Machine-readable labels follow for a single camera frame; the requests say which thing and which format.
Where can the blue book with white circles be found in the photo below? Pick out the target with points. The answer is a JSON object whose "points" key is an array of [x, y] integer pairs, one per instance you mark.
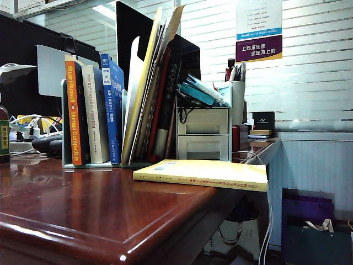
{"points": [[111, 118]]}

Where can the thin red book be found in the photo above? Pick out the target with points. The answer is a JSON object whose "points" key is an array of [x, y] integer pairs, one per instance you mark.
{"points": [[160, 105]]}

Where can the black book with white title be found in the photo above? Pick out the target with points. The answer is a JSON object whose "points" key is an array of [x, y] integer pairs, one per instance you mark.
{"points": [[172, 91]]}

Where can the yellow paperback book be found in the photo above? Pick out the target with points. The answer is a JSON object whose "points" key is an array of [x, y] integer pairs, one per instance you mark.
{"points": [[198, 171]]}

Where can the cream white paperback book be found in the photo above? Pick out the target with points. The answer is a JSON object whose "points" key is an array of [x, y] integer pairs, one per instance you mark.
{"points": [[93, 116]]}

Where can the orange spine Human Compatible book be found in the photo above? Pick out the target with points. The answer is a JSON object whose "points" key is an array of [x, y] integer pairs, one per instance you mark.
{"points": [[72, 110]]}

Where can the pale green book rack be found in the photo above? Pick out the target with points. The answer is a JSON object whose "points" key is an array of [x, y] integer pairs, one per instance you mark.
{"points": [[65, 124]]}

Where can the white desktop drawer unit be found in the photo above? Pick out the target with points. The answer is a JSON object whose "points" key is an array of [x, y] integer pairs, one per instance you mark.
{"points": [[204, 120]]}

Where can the teal box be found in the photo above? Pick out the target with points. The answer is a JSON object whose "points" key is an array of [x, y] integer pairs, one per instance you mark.
{"points": [[197, 93]]}

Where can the yellow folder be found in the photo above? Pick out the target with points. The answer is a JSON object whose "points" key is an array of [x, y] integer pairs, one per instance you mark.
{"points": [[139, 105]]}

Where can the teal books on drawers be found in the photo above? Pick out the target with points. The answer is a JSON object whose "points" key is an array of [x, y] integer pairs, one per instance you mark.
{"points": [[211, 91]]}

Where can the dark red box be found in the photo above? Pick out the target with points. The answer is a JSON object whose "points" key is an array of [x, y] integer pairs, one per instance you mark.
{"points": [[239, 138]]}

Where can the white pen holder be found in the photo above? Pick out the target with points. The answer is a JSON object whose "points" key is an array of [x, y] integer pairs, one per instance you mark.
{"points": [[237, 102]]}

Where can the white plastic folder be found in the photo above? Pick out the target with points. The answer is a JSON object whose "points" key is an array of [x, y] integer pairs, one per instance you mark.
{"points": [[133, 71]]}

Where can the red marker with black cap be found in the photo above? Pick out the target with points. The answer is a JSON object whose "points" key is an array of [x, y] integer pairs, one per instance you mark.
{"points": [[230, 71]]}

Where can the small stack of notebooks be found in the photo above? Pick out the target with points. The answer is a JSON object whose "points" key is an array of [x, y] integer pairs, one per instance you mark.
{"points": [[260, 133]]}

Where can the silver pen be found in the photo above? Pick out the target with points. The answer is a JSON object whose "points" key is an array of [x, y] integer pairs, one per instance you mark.
{"points": [[243, 72], [237, 74]]}

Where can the small black box with logo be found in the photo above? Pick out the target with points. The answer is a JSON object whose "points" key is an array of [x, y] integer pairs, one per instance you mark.
{"points": [[264, 121]]}

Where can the leaning folders and books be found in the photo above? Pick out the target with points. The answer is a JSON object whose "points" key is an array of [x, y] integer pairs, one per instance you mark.
{"points": [[175, 22]]}

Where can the black file holder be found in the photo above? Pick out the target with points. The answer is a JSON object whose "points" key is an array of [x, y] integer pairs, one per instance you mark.
{"points": [[129, 27]]}

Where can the purple sign with white text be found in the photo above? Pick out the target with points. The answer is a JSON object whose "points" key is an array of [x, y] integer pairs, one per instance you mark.
{"points": [[259, 49]]}

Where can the white paper bag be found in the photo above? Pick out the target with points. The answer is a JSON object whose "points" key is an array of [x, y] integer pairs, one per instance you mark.
{"points": [[245, 237]]}

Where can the black padded case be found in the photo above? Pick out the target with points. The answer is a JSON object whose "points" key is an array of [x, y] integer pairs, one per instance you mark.
{"points": [[47, 145]]}

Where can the white paper poster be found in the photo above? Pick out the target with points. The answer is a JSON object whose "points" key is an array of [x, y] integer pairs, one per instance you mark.
{"points": [[259, 16]]}

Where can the purple paper bag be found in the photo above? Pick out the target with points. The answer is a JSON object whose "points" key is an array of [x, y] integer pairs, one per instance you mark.
{"points": [[309, 207]]}

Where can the brown bottle with green label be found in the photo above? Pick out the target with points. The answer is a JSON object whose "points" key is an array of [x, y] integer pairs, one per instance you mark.
{"points": [[4, 135]]}

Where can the black computer monitor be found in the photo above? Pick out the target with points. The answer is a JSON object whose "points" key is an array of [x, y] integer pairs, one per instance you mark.
{"points": [[16, 41]]}

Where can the white box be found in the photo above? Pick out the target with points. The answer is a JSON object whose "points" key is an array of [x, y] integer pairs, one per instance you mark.
{"points": [[351, 248]]}

